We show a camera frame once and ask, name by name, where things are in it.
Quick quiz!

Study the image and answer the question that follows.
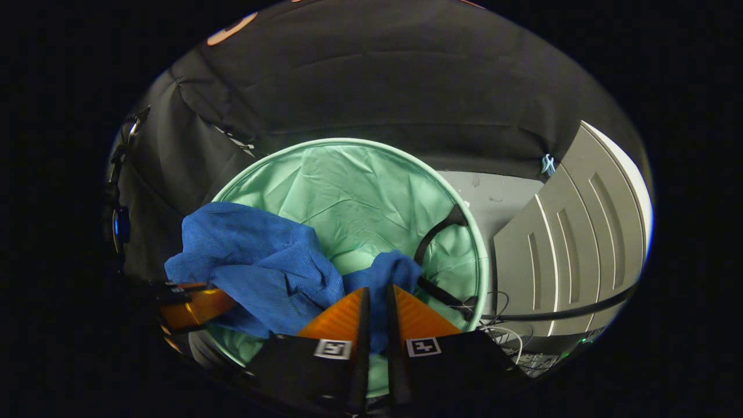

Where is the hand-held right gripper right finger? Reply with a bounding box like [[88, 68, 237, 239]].
[[386, 283, 526, 407]]

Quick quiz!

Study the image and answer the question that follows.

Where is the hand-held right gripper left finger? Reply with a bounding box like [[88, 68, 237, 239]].
[[247, 286, 372, 414]]

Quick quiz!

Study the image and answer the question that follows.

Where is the blue shirt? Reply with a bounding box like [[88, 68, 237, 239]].
[[164, 201, 423, 355]]

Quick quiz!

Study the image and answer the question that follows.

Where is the green laundry hamper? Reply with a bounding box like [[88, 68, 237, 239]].
[[203, 138, 490, 401]]

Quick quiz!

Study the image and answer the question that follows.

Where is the white cabinet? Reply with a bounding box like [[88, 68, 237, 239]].
[[492, 120, 654, 340]]

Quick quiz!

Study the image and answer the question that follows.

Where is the black backdrop cloth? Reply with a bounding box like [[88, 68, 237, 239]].
[[107, 0, 651, 279]]

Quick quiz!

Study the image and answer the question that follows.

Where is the white cable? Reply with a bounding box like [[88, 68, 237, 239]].
[[485, 324, 526, 358]]

